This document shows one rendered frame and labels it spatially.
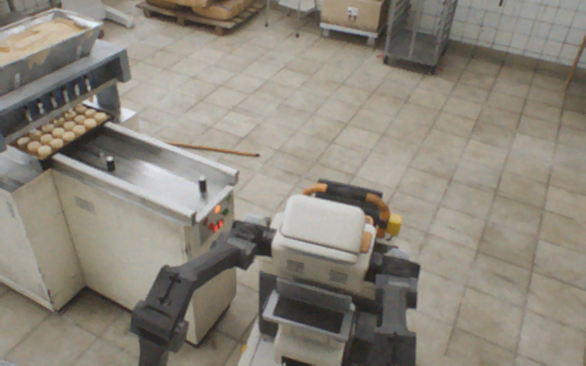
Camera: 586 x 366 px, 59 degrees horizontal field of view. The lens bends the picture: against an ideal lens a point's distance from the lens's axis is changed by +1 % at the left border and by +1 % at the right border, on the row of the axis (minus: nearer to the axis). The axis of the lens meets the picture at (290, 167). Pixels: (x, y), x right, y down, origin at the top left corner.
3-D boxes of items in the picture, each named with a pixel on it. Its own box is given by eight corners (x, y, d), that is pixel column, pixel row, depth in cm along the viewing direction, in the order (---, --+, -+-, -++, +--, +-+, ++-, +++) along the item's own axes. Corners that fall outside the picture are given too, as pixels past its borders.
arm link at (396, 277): (409, 269, 136) (388, 267, 138) (410, 276, 126) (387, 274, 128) (407, 304, 136) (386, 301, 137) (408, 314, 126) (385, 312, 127)
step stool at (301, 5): (320, 25, 571) (323, -17, 544) (297, 37, 542) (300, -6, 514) (288, 15, 591) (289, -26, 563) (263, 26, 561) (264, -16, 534)
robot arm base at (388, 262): (421, 262, 142) (378, 252, 145) (422, 267, 134) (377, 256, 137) (414, 294, 142) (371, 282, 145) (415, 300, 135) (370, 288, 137)
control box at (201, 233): (194, 244, 204) (191, 219, 195) (228, 209, 221) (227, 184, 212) (201, 247, 202) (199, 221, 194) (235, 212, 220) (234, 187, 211)
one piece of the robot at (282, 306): (273, 304, 168) (275, 259, 155) (357, 327, 163) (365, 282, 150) (257, 346, 156) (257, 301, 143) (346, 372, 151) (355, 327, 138)
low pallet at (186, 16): (136, 15, 571) (134, 5, 565) (178, -6, 630) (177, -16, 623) (230, 37, 534) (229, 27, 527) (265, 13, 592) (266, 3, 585)
